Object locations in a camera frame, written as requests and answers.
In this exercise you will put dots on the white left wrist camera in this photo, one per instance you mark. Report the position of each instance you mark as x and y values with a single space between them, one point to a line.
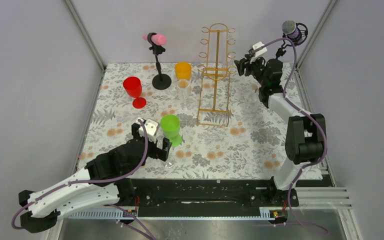
152 127

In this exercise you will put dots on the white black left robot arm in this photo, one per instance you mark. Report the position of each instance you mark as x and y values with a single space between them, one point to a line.
105 180

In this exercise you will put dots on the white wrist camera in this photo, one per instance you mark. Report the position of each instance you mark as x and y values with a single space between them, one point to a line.
257 51
152 127

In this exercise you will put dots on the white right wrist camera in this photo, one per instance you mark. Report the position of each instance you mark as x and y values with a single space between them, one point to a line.
257 51

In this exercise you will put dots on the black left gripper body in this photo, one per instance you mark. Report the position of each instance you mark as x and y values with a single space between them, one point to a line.
153 152

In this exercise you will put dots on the tripod stand with purple microphone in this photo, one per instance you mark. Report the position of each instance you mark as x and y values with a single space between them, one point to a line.
295 31

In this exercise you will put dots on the yellow plastic wine glass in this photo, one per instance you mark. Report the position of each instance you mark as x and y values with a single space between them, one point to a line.
183 71

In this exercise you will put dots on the red plastic wine glass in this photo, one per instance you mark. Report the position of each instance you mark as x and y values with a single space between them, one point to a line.
133 88

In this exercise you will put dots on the gold wire wine glass rack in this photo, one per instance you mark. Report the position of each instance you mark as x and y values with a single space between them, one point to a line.
214 96

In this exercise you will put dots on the clear wine glass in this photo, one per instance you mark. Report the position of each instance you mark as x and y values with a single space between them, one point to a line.
164 147
184 90
252 101
226 52

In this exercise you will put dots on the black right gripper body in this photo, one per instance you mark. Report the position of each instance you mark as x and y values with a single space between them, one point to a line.
246 66

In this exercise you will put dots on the floral patterned tablecloth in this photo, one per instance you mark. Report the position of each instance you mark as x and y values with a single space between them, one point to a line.
252 146

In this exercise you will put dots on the green plastic wine glass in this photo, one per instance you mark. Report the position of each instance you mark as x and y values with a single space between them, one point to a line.
170 125

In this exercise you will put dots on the black stand with pink microphone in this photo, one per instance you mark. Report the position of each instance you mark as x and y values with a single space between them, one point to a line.
157 41

